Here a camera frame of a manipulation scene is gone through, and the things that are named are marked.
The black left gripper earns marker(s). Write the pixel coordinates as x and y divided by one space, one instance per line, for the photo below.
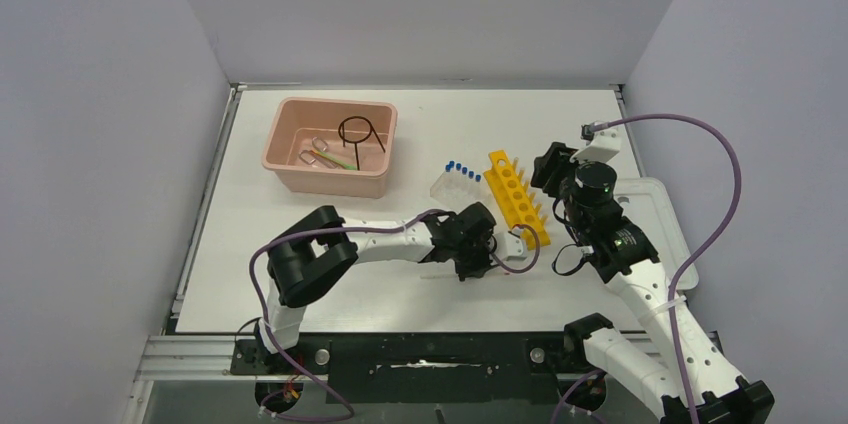
488 246

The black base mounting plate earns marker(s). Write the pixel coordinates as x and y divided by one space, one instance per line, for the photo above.
412 368

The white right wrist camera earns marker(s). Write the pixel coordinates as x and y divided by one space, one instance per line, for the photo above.
600 145

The red green stirring sticks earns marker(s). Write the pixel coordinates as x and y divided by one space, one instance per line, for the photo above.
336 161

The black wire ring stand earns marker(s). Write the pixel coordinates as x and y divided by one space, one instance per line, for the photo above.
357 130

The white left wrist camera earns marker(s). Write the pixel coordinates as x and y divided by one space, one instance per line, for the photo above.
509 248

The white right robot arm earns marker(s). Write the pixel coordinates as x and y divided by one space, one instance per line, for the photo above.
692 382

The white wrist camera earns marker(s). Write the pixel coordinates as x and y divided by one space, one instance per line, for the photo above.
509 248
600 145

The yellow test tube rack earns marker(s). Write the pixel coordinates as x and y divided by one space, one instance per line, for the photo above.
510 187

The clear plastic tube box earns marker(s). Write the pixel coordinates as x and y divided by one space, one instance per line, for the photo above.
455 191

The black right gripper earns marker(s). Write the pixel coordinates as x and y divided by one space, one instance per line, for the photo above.
549 169

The metal scissors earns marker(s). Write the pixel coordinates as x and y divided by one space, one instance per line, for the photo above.
306 156

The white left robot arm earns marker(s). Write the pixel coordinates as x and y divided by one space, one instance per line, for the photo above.
310 257

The pink plastic bin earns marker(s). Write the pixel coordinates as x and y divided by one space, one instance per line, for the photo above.
331 146

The white plastic tray lid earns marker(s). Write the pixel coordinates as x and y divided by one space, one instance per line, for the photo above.
646 203

